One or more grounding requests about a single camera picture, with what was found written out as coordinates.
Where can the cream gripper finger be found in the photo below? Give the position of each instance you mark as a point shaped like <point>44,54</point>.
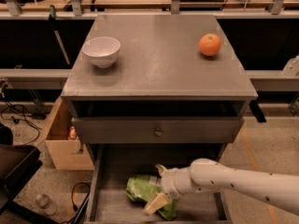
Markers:
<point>156,202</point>
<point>161,169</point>

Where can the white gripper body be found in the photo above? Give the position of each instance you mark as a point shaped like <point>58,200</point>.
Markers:
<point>169,181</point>

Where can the green rice chip bag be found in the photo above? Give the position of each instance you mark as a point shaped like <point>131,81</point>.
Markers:
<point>140,188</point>

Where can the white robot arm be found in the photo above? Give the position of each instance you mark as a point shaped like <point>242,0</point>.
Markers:
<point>281,191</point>

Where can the open middle drawer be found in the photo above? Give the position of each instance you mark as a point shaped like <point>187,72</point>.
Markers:
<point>116,163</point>

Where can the grey wooden drawer cabinet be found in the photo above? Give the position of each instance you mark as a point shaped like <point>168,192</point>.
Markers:
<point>160,73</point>

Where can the top drawer with knob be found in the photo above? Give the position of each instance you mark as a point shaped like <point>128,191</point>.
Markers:
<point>157,130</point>

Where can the wooden crate on floor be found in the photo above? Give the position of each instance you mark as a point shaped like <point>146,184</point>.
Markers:
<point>66,153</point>

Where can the clear plastic bottle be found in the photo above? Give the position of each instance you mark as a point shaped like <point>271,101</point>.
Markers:
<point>46,204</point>

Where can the white ceramic bowl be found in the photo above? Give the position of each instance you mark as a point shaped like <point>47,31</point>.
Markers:
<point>101,51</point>

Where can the orange fruit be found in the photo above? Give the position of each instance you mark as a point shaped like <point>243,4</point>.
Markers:
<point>209,44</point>

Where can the dark chair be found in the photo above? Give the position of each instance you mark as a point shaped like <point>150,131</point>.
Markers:
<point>18,164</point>

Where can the white bracket on rail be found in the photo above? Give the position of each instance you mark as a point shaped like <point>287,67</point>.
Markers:
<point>292,67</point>

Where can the green handled tool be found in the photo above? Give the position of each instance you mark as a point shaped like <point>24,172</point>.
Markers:
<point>52,19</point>

